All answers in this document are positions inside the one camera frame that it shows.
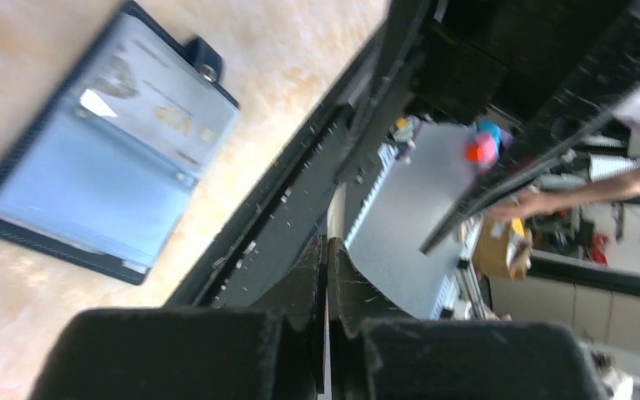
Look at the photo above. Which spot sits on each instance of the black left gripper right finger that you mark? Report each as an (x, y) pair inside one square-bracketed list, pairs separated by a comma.
[(378, 351)]

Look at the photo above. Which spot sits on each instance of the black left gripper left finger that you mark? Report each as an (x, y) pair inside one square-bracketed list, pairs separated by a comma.
[(272, 349)]

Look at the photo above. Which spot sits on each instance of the blue leather card holder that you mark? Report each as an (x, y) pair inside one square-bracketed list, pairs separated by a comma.
[(76, 188)]

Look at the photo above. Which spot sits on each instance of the silver card in holder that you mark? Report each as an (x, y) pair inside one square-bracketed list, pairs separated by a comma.
[(147, 90)]

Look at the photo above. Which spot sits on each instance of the person behind the table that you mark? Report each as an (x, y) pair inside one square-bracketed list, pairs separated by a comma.
[(529, 203)]

